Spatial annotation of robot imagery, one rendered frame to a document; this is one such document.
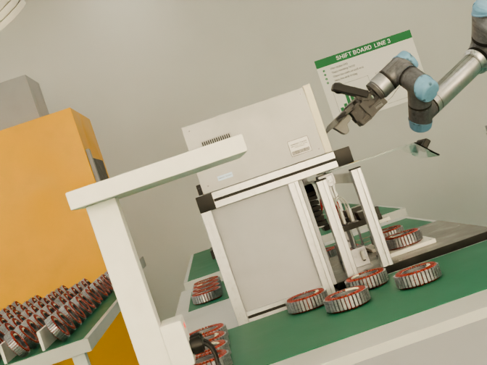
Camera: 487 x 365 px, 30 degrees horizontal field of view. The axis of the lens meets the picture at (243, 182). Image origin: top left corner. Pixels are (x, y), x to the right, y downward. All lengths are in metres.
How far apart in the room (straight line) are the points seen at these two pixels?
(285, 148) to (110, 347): 3.84
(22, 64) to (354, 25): 2.94
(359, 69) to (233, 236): 5.79
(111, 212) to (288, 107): 0.97
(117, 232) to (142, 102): 6.30
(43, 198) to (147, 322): 4.49
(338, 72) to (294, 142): 5.55
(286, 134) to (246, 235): 0.33
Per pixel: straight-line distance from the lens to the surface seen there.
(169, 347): 1.78
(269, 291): 2.49
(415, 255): 2.56
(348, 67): 8.16
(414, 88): 2.87
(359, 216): 2.68
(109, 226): 1.78
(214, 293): 3.22
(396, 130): 8.18
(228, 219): 2.47
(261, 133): 2.60
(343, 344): 1.84
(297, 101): 2.62
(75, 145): 6.22
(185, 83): 8.05
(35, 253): 6.27
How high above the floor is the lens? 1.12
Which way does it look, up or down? level
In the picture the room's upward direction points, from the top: 19 degrees counter-clockwise
